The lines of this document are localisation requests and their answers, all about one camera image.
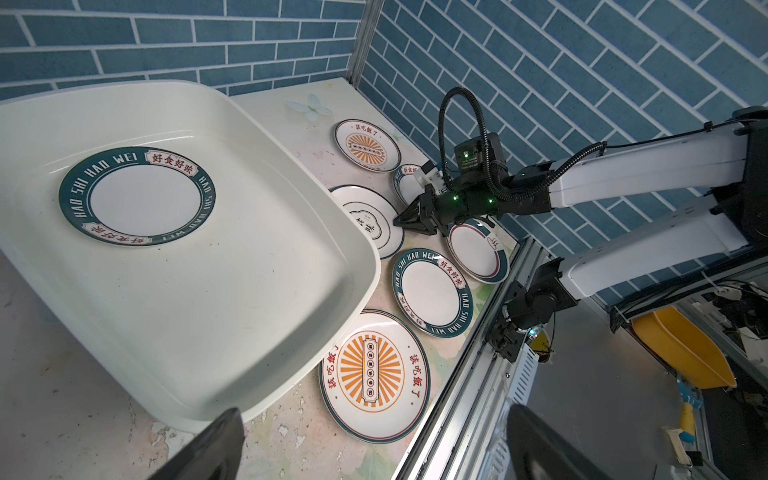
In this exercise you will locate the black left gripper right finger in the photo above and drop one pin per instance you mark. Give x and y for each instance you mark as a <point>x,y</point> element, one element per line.
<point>537,451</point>

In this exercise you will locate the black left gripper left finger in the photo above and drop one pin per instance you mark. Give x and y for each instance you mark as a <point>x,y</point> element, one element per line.
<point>215,453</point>

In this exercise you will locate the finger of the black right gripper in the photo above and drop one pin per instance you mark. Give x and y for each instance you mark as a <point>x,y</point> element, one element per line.
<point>425,227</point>
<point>420,208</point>

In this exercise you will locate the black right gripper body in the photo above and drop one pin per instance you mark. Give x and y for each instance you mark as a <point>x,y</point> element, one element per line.
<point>457,206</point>

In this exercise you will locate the white plate green flower outline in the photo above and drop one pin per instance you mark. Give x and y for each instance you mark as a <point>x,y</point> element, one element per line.
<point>374,214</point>

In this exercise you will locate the green rim plate back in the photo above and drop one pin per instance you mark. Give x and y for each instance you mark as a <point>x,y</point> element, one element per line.
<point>137,196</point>

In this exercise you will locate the green rim plate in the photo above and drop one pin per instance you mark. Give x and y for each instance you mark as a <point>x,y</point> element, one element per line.
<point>432,292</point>
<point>478,251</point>
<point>409,181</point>
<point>137,196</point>

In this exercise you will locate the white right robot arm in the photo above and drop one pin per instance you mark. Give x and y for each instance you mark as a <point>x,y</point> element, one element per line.
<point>616,216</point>

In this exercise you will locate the white plastic bin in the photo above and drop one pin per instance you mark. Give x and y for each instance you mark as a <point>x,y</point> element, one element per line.
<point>232,315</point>

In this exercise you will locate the green rim plate front right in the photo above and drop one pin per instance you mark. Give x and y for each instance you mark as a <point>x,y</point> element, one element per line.
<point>478,251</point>

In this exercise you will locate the green rim plate front centre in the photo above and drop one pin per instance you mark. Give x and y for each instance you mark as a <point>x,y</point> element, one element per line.
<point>432,292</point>

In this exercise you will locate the orange sunburst plate back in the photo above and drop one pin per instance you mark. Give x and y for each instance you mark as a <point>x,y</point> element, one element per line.
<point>367,146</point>

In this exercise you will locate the orange sunburst plate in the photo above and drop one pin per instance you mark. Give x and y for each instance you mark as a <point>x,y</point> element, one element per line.
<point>376,381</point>
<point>367,146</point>

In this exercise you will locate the orange sunburst plate front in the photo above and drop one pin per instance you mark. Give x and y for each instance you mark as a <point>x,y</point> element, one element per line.
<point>376,381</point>

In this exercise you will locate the yellow plastic tub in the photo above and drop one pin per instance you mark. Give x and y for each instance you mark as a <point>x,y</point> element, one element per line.
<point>685,347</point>

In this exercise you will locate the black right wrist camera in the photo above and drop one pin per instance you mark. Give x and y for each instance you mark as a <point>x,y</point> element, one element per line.
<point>472,161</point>

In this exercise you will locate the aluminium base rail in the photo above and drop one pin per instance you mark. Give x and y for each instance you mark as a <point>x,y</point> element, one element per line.
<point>464,434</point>

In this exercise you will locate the aluminium corner frame right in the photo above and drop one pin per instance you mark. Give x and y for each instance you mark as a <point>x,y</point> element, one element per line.
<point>363,41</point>

